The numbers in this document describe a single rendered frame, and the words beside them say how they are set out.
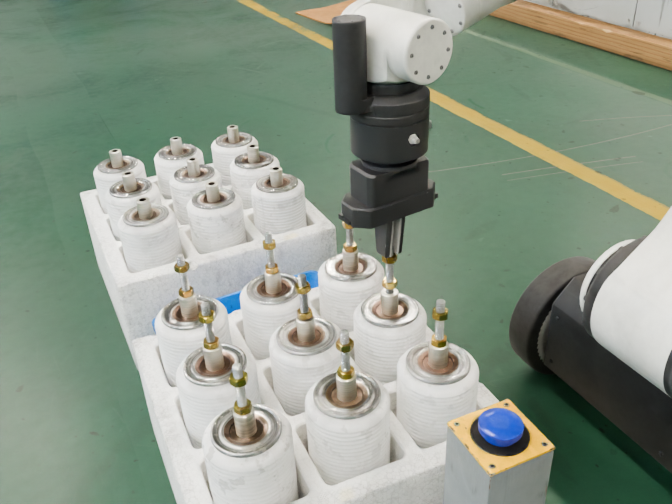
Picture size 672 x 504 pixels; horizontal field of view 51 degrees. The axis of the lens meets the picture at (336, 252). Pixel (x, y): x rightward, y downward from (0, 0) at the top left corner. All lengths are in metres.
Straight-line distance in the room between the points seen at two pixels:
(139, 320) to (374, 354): 0.46
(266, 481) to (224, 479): 0.04
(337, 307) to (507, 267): 0.58
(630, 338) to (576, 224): 0.89
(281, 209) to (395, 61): 0.57
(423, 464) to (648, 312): 0.29
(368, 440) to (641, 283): 0.34
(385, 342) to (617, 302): 0.28
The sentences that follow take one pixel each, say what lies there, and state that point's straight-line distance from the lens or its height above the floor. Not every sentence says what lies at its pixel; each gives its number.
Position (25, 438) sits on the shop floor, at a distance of 1.23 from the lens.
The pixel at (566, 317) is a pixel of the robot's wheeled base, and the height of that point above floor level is 0.17.
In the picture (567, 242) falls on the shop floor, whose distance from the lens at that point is 1.60.
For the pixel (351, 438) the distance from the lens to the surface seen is 0.78.
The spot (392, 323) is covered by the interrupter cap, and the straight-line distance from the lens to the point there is 0.89.
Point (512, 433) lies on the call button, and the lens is 0.66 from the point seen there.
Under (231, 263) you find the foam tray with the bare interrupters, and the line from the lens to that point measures 1.21.
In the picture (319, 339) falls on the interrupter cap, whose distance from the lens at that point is 0.87.
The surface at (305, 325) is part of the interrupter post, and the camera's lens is 0.86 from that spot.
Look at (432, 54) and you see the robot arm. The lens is 0.73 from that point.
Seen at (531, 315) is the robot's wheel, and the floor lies 0.14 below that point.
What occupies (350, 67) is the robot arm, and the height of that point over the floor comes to 0.59.
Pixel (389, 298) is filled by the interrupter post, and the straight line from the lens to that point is 0.89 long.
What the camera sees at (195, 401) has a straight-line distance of 0.84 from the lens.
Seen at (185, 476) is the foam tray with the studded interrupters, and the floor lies 0.18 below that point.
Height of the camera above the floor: 0.79
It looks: 31 degrees down
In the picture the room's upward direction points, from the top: 3 degrees counter-clockwise
